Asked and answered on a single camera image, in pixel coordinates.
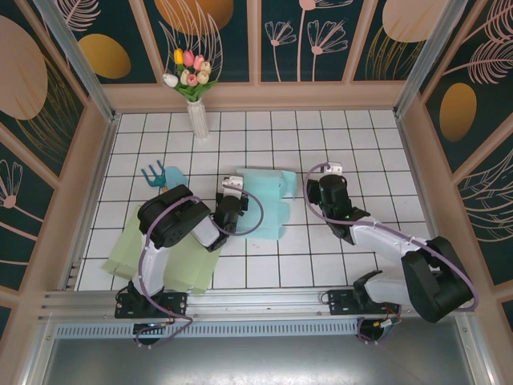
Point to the light blue paper box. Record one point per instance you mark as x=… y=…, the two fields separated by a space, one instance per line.
x=264 y=188

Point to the light green paper box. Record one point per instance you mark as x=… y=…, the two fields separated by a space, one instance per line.
x=188 y=272

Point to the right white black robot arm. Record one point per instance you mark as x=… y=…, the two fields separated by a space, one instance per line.
x=384 y=240

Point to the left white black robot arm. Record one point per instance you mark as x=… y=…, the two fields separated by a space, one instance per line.
x=152 y=264

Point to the light blue toy trowel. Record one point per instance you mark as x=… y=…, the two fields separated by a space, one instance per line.
x=175 y=176

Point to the white ribbed vase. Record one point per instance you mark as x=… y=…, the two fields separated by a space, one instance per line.
x=199 y=120

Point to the green circuit board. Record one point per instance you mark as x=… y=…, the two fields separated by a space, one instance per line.
x=388 y=324

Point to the artificial tulip bouquet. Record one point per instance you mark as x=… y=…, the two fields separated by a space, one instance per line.
x=192 y=76

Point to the grey metal sheet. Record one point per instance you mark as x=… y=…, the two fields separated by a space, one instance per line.
x=256 y=361

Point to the aluminium mounting rail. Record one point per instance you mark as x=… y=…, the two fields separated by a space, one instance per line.
x=256 y=306

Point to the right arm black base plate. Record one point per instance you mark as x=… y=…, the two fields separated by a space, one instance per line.
x=340 y=302

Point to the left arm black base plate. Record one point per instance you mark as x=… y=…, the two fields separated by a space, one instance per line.
x=176 y=305

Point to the right aluminium frame post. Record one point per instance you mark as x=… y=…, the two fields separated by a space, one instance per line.
x=425 y=60

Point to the aluminium frame post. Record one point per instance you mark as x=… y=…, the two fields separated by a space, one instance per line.
x=88 y=76
x=425 y=60

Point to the left aluminium frame post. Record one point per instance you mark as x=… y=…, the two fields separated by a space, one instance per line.
x=88 y=76

